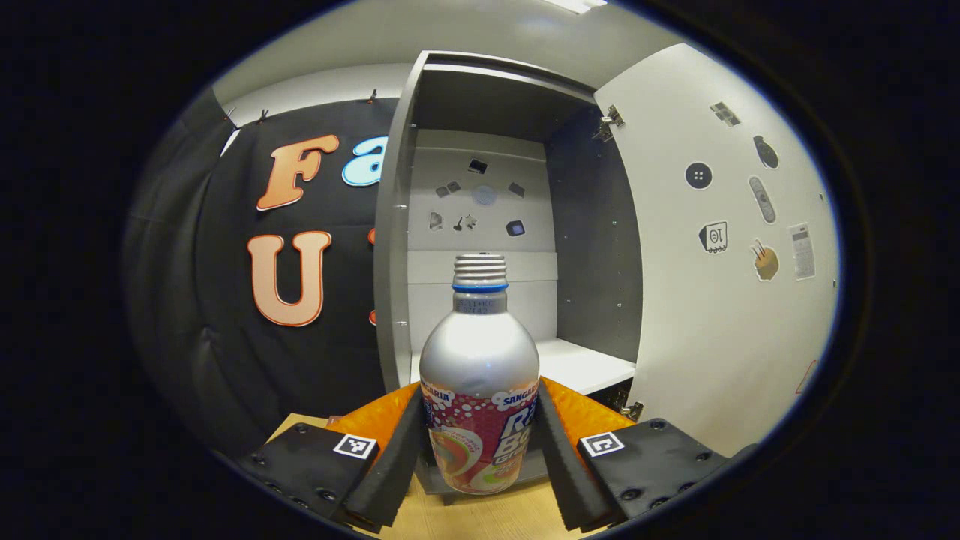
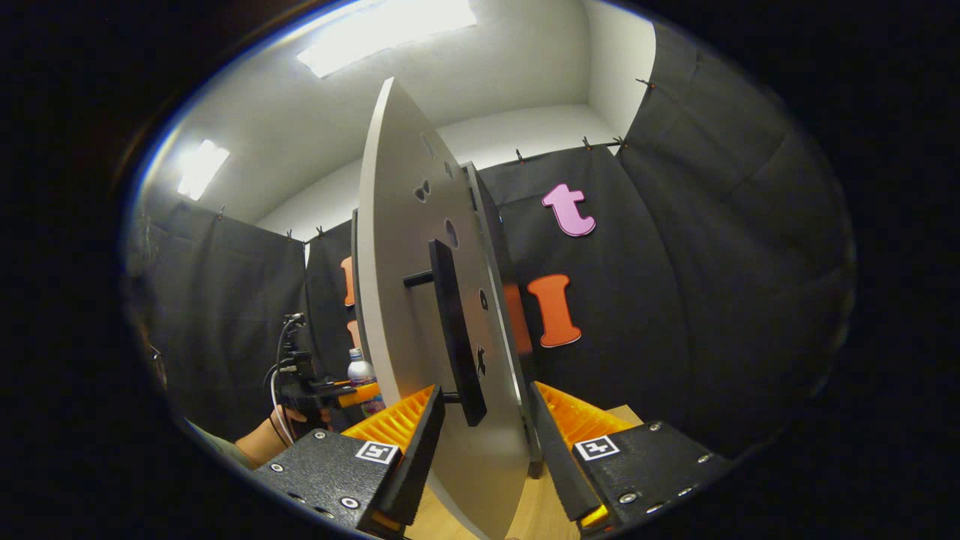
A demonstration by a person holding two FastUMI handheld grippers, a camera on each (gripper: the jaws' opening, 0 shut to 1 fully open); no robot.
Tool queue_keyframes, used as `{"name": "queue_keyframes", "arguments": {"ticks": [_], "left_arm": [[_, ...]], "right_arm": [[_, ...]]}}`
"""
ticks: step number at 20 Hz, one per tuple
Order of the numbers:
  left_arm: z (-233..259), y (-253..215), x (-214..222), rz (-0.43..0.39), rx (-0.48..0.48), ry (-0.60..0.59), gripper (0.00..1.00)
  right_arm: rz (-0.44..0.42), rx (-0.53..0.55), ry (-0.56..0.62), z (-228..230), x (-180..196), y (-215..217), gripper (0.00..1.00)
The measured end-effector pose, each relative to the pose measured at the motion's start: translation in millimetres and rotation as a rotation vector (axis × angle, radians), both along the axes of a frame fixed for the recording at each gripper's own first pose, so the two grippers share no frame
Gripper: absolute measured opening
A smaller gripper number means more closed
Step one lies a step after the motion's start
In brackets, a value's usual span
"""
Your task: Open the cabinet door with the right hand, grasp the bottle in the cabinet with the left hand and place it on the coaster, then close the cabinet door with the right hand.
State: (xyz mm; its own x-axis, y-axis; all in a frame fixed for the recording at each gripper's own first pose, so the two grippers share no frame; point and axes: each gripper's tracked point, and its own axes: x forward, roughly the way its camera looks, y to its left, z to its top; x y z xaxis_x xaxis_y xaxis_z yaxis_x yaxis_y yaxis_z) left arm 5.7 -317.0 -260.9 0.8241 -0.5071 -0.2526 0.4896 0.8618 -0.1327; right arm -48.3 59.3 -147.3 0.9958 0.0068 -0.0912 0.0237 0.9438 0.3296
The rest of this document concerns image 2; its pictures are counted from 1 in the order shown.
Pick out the black door handle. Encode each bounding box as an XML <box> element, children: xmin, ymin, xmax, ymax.
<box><xmin>403</xmin><ymin>238</ymin><xmax>488</xmax><ymax>428</ymax></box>

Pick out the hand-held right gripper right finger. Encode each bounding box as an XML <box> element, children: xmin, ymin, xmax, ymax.
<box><xmin>529</xmin><ymin>381</ymin><xmax>734</xmax><ymax>535</ymax></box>

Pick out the small ceiling light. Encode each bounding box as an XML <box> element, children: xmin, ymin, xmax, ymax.
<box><xmin>177</xmin><ymin>139</ymin><xmax>230</xmax><ymax>201</ymax></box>

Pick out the person's head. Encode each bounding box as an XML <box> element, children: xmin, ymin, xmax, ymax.
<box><xmin>126</xmin><ymin>319</ymin><xmax>170</xmax><ymax>395</ymax></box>

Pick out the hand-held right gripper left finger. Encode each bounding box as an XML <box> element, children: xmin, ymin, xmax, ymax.
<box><xmin>252</xmin><ymin>384</ymin><xmax>446</xmax><ymax>537</ymax></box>

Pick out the beige cabinet door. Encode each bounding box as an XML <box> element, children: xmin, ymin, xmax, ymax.
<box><xmin>355</xmin><ymin>76</ymin><xmax>535</xmax><ymax>540</ymax></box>

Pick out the thin white cable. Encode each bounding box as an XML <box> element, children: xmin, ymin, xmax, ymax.
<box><xmin>268</xmin><ymin>367</ymin><xmax>293</xmax><ymax>449</ymax></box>

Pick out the silver bottle with colourful label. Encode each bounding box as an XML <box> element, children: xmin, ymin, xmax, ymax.
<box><xmin>346</xmin><ymin>347</ymin><xmax>388</xmax><ymax>418</ymax></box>

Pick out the black backdrop cloth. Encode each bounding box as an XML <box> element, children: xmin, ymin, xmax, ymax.
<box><xmin>124</xmin><ymin>22</ymin><xmax>857</xmax><ymax>458</ymax></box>

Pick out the person's grey green shirt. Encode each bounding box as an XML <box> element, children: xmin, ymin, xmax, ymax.
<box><xmin>180</xmin><ymin>418</ymin><xmax>252</xmax><ymax>472</ymax></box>

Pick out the dark grey cabinet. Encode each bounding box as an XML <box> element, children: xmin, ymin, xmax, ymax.
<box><xmin>349</xmin><ymin>160</ymin><xmax>544</xmax><ymax>481</ymax></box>

